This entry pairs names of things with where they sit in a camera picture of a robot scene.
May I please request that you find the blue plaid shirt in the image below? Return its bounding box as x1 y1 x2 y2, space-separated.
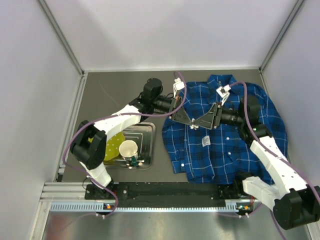
162 74 273 185

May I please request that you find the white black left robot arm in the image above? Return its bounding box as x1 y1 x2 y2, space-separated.
69 76 187 189

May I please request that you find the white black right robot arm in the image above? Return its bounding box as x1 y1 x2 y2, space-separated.
192 95 320 230

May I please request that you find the silver metal tray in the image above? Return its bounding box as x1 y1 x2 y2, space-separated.
104 122 156 170

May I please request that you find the white paper cup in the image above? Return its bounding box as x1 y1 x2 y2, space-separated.
119 140 138 163

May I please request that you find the green dotted plate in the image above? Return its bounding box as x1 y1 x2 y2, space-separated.
103 132 125 162

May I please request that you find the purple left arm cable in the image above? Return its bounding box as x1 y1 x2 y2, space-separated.
62 71 187 223

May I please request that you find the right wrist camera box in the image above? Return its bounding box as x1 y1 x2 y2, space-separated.
216 85 231 106

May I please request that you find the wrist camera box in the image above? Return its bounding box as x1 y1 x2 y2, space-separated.
173 77 185 99
216 85 231 106

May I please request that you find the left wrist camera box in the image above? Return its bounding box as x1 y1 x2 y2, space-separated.
173 77 185 99

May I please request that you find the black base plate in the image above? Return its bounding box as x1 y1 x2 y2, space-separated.
84 181 253 201

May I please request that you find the white slotted cable duct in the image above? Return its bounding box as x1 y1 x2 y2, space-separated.
50 201 252 213

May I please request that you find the aluminium front frame rail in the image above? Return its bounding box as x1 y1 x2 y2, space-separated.
39 181 315 203

